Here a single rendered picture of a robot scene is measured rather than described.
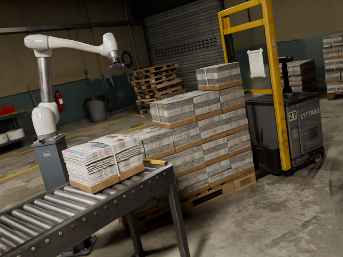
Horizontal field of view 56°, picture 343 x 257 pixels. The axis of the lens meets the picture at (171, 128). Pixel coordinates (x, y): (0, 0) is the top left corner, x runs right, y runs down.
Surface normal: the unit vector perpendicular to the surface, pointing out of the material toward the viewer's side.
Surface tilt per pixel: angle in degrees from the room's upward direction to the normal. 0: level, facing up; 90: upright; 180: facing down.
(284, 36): 90
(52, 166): 90
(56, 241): 90
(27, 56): 90
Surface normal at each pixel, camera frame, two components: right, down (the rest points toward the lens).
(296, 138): 0.46, 0.11
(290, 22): -0.65, 0.28
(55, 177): -0.07, 0.23
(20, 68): 0.74, 0.00
